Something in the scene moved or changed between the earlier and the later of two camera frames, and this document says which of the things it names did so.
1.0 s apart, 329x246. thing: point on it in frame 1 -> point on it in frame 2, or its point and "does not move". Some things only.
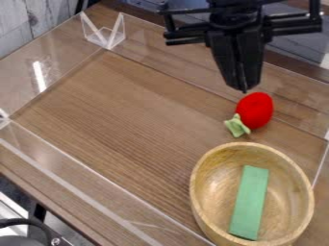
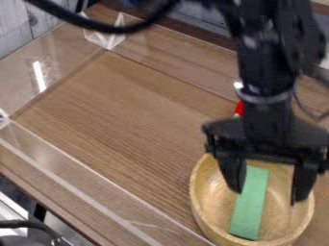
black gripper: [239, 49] -> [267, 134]
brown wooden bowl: [287, 202] does not move
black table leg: [40, 211] does not move
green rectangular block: [246, 213] does not move
